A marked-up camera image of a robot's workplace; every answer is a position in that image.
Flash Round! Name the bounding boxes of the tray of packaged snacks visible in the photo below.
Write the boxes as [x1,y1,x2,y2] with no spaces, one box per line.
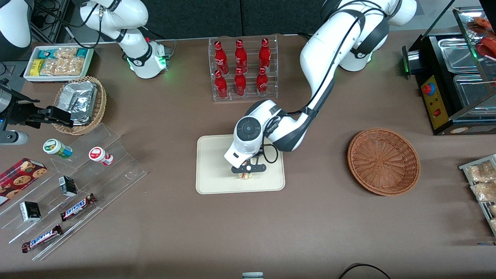
[459,154,496,238]

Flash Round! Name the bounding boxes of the steel warmer pan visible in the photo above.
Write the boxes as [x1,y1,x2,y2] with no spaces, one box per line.
[437,37,479,74]
[452,73,496,110]

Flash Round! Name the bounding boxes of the red cola bottle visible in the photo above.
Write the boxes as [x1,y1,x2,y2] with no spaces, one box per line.
[214,40,229,75]
[214,70,229,99]
[234,68,247,97]
[259,38,272,72]
[234,39,248,74]
[256,67,269,96]

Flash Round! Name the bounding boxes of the black food warmer cabinet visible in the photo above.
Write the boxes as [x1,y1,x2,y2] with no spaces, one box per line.
[402,0,496,136]

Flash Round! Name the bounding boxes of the cream plastic tray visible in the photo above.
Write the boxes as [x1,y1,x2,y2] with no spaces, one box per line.
[196,134,286,195]

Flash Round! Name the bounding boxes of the black looped floor cable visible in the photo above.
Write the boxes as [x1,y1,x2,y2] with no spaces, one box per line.
[338,263,392,279]

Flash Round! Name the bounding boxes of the dark partition panel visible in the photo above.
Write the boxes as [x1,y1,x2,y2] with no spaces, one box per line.
[140,0,241,40]
[240,0,330,36]

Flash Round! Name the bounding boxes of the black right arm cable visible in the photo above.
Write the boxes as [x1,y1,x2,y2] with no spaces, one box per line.
[33,0,104,49]

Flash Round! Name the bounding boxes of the red plaid cookie box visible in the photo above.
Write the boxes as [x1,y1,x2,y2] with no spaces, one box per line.
[0,157,48,206]

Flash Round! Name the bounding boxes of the red fried food pieces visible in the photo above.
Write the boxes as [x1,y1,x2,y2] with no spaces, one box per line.
[467,16,496,59]

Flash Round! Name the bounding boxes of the round brown wicker basket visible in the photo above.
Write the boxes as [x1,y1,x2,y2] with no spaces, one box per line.
[347,128,421,196]

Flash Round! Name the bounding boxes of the clear acrylic stepped stand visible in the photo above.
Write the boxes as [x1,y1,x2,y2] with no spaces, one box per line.
[0,123,148,261]

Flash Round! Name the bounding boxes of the small black carton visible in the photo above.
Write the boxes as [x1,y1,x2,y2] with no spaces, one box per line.
[19,201,42,222]
[58,176,78,197]

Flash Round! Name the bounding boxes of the red lid cup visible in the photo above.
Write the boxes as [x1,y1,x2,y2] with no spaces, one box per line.
[88,146,114,166]

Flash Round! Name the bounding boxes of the white rectangular snack box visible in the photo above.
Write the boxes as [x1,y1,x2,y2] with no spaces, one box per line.
[23,45,95,83]

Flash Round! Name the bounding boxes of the clear acrylic bottle rack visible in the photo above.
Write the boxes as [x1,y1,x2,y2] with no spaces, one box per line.
[208,34,279,102]

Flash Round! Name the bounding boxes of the Snickers bar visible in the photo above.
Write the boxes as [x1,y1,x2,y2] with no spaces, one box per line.
[60,193,98,222]
[21,224,64,253]

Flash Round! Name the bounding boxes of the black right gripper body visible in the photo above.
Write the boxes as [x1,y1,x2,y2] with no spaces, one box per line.
[0,88,41,129]

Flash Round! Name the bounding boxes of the black metal shelf frame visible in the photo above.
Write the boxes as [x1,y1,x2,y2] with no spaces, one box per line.
[30,0,72,44]

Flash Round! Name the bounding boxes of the clear bag of crackers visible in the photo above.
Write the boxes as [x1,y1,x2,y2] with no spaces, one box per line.
[54,47,78,59]
[40,57,85,76]

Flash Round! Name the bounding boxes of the silver foil wrapped package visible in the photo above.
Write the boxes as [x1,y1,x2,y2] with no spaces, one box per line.
[58,81,98,126]

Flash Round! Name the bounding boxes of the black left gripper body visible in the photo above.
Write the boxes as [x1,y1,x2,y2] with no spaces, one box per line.
[231,162,267,174]

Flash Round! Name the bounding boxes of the oval tan wicker basket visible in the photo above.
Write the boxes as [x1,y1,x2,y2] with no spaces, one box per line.
[52,76,107,136]

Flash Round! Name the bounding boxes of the green lid cup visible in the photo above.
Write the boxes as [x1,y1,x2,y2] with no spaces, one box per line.
[43,138,73,159]

